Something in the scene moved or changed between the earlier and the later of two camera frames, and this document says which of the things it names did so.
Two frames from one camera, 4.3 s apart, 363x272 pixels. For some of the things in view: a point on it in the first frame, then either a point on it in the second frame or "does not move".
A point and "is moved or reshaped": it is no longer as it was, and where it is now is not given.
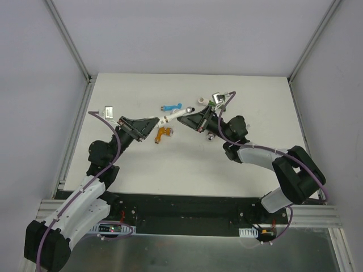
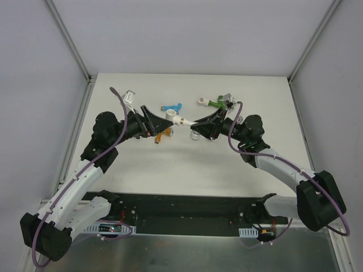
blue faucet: x=171 y=107 does not move
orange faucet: x=167 y=131 does not move
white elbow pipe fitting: x=165 y=120 is moved or reshaped
